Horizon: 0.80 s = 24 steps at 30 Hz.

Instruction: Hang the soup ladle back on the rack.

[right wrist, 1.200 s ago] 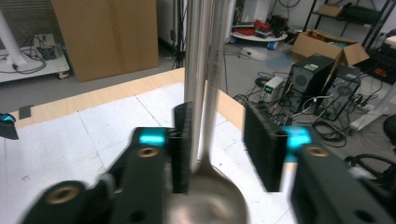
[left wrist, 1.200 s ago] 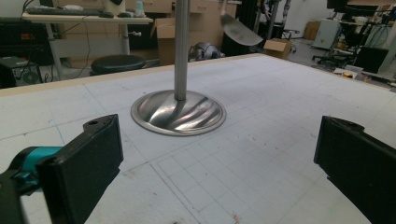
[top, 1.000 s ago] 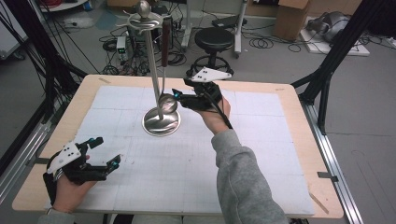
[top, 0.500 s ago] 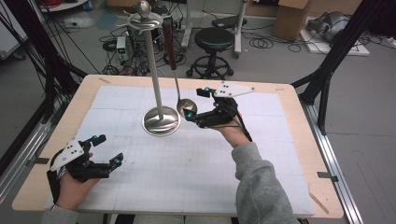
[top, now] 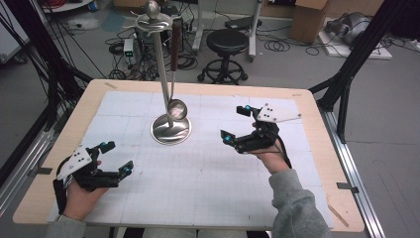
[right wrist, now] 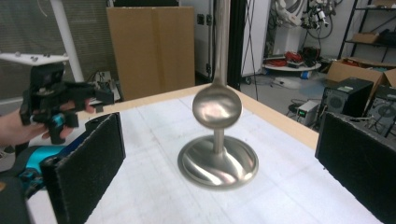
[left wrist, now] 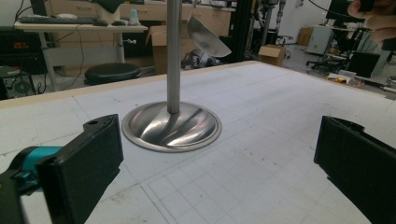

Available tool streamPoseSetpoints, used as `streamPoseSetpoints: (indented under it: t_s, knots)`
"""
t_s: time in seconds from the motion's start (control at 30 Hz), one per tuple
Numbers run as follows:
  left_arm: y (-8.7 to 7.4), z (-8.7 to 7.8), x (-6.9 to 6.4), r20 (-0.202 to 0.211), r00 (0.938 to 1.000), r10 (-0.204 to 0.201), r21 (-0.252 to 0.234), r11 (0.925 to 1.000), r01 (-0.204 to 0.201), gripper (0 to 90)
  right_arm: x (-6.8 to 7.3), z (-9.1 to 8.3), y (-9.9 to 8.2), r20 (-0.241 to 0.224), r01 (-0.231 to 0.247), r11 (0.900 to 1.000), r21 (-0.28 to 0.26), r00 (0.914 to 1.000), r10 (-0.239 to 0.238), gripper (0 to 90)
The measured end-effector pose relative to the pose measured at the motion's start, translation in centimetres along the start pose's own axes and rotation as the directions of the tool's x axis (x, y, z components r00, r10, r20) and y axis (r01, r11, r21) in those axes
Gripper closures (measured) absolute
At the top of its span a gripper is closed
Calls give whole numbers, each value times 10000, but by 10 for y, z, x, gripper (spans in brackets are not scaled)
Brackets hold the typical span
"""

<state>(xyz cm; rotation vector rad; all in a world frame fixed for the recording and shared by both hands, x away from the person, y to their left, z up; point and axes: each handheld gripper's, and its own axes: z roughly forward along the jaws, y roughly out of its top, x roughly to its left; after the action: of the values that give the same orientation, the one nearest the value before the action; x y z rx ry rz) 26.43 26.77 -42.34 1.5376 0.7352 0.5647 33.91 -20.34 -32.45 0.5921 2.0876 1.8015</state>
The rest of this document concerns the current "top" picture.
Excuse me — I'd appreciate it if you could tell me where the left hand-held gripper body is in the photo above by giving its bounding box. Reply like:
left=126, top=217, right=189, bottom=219
left=55, top=144, right=123, bottom=192

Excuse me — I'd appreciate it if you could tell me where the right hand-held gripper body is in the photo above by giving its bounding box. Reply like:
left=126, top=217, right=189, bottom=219
left=233, top=102, right=302, bottom=155

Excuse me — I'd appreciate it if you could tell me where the steel utensil stand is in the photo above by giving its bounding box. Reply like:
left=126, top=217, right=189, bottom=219
left=126, top=0, right=192, bottom=146

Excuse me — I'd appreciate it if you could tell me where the steel ladle with brown handle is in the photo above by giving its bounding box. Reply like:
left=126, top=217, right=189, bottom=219
left=165, top=18, right=189, bottom=121

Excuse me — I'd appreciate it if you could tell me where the person's left hand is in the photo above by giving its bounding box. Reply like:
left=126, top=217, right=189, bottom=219
left=62, top=160, right=111, bottom=222

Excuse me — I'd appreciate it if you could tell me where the person's right hand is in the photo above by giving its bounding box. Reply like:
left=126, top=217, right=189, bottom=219
left=251, top=121, right=292, bottom=176

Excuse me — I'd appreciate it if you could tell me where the white grid mat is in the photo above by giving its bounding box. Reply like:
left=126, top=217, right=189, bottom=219
left=47, top=90, right=335, bottom=230

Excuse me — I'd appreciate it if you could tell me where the black round stool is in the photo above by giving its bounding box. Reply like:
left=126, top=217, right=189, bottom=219
left=197, top=28, right=250, bottom=86

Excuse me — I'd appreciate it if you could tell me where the white stand leg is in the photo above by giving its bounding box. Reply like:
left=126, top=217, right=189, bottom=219
left=247, top=0, right=264, bottom=62
left=191, top=0, right=206, bottom=56

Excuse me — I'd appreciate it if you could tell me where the black flat device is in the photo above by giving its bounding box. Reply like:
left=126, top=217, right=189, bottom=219
left=225, top=15, right=263, bottom=31

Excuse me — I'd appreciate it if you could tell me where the brown cardboard box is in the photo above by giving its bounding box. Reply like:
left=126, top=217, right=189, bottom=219
left=290, top=0, right=331, bottom=45

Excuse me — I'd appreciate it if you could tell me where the power supply with green display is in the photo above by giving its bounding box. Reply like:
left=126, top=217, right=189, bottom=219
left=123, top=38, right=136, bottom=65

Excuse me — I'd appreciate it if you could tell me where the grey bag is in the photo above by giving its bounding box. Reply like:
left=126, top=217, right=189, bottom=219
left=325, top=12, right=372, bottom=46

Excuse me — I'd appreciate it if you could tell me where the thin wooden stick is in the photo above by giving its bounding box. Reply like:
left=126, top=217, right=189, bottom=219
left=327, top=203, right=350, bottom=228

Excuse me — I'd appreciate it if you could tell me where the white floor board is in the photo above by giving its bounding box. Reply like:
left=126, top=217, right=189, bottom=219
left=318, top=18, right=394, bottom=61

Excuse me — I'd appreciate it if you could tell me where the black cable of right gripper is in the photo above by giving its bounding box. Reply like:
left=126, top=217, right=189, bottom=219
left=249, top=131, right=293, bottom=170

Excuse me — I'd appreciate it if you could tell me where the black strap of left gripper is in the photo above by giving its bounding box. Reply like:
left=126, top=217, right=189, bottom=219
left=52, top=158, right=73, bottom=215

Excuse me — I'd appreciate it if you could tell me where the aluminium rail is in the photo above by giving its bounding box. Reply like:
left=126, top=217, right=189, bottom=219
left=318, top=107, right=387, bottom=238
left=0, top=127, right=57, bottom=217

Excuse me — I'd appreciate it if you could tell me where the coiled black cable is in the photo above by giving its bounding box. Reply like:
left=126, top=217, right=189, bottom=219
left=263, top=39, right=291, bottom=53

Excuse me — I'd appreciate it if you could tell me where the tangle of black floor cables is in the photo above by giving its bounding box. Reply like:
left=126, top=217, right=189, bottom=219
left=105, top=19, right=199, bottom=81

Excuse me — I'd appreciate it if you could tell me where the black metal frame strut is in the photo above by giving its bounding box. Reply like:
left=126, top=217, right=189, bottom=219
left=0, top=0, right=95, bottom=133
left=308, top=0, right=410, bottom=145

